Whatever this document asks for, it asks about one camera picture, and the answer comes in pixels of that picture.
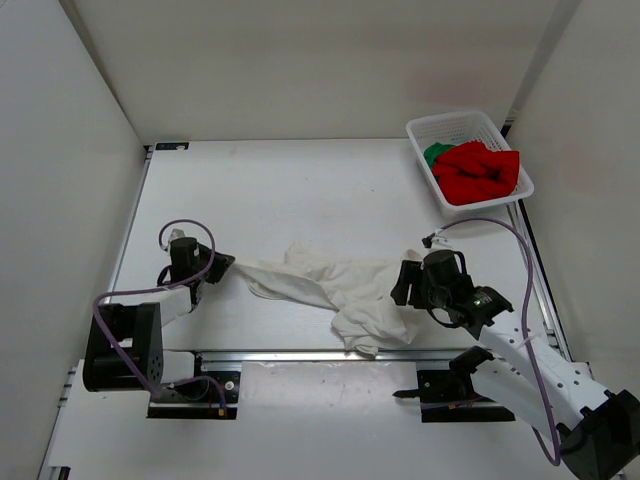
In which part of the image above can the white t shirt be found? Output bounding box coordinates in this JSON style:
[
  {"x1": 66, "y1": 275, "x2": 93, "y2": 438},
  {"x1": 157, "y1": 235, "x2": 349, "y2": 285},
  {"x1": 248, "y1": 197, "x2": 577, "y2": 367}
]
[{"x1": 234, "y1": 243, "x2": 423, "y2": 357}]

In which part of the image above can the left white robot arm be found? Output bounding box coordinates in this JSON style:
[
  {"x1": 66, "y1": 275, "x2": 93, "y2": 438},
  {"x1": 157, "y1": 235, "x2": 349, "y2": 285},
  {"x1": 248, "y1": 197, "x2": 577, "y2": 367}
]
[{"x1": 82, "y1": 237, "x2": 236, "y2": 408}]

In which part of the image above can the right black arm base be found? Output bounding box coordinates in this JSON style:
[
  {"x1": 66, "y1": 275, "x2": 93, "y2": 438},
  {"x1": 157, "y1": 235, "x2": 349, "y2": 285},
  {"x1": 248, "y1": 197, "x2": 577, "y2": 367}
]
[{"x1": 392, "y1": 346, "x2": 515, "y2": 423}]

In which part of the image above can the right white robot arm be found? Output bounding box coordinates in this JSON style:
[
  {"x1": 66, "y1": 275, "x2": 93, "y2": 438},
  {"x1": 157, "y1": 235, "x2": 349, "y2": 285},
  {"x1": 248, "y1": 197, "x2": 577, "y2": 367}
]
[{"x1": 391, "y1": 250, "x2": 639, "y2": 479}]

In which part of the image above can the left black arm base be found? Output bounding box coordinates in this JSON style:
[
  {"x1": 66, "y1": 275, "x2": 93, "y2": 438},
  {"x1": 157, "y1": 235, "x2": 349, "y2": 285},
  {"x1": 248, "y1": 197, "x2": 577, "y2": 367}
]
[{"x1": 147, "y1": 351, "x2": 242, "y2": 421}]

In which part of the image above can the dark label sticker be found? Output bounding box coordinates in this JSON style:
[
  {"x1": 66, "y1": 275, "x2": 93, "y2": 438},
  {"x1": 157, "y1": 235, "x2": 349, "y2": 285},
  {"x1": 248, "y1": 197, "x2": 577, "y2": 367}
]
[{"x1": 154, "y1": 142, "x2": 190, "y2": 151}]

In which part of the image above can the red t shirt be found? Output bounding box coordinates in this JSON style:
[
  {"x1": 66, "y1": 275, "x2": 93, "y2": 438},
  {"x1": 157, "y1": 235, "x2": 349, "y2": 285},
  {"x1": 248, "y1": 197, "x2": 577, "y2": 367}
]
[{"x1": 432, "y1": 141, "x2": 520, "y2": 206}]

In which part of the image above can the white plastic basket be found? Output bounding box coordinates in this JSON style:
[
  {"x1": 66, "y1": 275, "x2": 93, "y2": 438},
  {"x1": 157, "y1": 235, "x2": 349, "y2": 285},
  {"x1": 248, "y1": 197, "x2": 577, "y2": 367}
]
[{"x1": 406, "y1": 110, "x2": 534, "y2": 217}]

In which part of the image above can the green t shirt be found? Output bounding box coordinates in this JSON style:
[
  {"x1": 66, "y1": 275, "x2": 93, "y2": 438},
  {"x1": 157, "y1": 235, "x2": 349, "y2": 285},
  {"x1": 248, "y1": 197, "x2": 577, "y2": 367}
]
[{"x1": 423, "y1": 142, "x2": 455, "y2": 169}]

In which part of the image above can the aluminium table rail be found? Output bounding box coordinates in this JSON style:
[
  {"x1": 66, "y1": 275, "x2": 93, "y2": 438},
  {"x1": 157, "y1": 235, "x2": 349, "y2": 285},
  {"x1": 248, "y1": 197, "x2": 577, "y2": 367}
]
[{"x1": 196, "y1": 350, "x2": 458, "y2": 363}]

